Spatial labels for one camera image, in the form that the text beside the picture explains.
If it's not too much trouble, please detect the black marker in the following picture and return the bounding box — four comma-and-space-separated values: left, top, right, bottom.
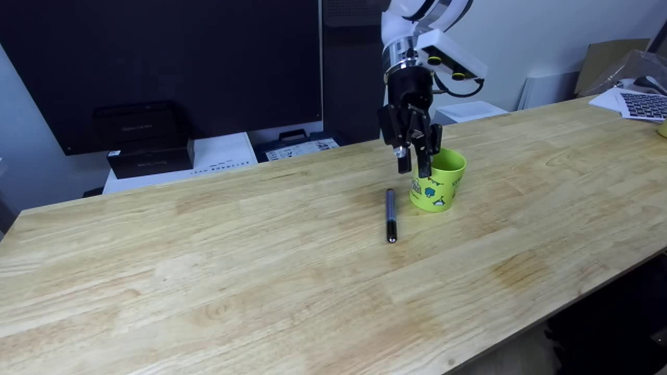
385, 188, 398, 244

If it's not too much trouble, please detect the large black monitor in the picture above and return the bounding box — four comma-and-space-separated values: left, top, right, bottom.
0, 0, 324, 156

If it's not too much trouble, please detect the yellow-green printed mug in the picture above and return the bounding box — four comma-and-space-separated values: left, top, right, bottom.
409, 148, 467, 214

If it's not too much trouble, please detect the cardboard box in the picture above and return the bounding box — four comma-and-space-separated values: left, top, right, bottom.
574, 37, 652, 97

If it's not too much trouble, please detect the clear plastic bag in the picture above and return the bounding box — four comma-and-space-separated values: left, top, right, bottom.
578, 49, 667, 98

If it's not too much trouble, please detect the stack of black boxes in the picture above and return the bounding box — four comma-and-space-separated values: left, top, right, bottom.
93, 101, 196, 180

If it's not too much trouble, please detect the white flat box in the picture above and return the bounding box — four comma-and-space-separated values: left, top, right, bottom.
102, 132, 259, 195

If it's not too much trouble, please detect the small white box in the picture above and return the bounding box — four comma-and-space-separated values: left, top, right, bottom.
431, 100, 509, 126

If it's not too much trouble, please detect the white board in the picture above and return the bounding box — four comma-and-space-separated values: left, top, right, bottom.
517, 70, 582, 110

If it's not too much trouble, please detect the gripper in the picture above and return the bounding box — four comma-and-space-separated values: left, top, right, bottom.
377, 65, 443, 179

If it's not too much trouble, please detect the white paper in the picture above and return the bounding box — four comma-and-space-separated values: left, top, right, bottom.
588, 87, 627, 113

